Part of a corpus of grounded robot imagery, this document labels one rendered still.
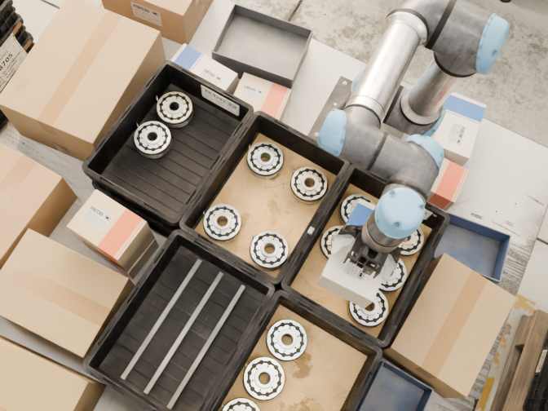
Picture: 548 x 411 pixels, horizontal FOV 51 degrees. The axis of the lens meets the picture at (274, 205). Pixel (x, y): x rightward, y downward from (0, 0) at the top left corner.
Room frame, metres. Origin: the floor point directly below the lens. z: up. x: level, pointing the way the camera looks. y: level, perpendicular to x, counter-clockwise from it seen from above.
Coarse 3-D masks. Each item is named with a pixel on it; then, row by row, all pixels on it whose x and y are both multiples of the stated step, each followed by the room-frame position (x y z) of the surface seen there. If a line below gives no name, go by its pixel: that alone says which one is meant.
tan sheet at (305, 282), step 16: (352, 192) 0.62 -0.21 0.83; (336, 208) 0.56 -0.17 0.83; (336, 224) 0.52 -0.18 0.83; (320, 256) 0.42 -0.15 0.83; (416, 256) 0.47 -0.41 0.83; (304, 272) 0.37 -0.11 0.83; (320, 272) 0.37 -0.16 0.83; (304, 288) 0.32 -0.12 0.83; (320, 288) 0.33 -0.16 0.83; (400, 288) 0.37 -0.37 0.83; (320, 304) 0.29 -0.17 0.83; (336, 304) 0.30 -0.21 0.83; (384, 320) 0.28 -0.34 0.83
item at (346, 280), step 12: (360, 204) 0.47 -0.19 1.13; (372, 204) 0.47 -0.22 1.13; (360, 216) 0.44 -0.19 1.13; (336, 264) 0.32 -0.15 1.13; (348, 264) 0.33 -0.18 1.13; (324, 276) 0.29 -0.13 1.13; (336, 276) 0.29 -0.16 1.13; (348, 276) 0.30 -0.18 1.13; (360, 276) 0.30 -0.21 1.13; (372, 276) 0.31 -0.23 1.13; (336, 288) 0.28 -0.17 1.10; (348, 288) 0.28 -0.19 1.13; (360, 288) 0.28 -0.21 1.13; (372, 288) 0.28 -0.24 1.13; (348, 300) 0.27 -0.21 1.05; (360, 300) 0.26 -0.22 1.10; (372, 300) 0.26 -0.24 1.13
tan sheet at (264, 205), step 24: (240, 168) 0.63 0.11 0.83; (288, 168) 0.66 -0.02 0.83; (240, 192) 0.56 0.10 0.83; (264, 192) 0.57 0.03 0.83; (288, 192) 0.58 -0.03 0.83; (264, 216) 0.50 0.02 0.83; (288, 216) 0.51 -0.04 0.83; (312, 216) 0.53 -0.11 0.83; (240, 240) 0.42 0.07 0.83; (288, 240) 0.45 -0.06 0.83
